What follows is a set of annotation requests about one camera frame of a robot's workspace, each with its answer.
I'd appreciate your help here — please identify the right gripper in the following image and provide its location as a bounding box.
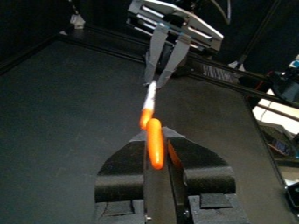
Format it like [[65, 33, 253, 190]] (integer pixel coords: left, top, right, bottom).
[[126, 0, 226, 89]]

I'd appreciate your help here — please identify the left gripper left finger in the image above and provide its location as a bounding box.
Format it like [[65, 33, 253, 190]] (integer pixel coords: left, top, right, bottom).
[[94, 130, 171, 224]]

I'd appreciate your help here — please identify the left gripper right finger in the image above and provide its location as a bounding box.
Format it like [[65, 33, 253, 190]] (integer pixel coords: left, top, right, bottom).
[[161, 126, 252, 224]]

